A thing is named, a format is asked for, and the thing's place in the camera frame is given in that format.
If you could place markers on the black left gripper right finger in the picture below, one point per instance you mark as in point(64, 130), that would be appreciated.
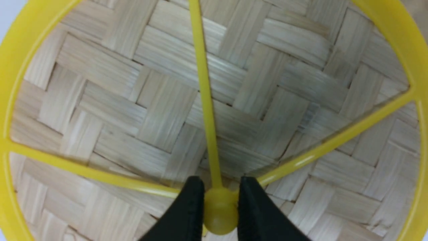
point(260, 217)

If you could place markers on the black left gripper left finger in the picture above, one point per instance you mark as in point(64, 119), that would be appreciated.
point(183, 220)

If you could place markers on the yellow bamboo steamer lid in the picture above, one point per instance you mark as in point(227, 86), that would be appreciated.
point(108, 106)

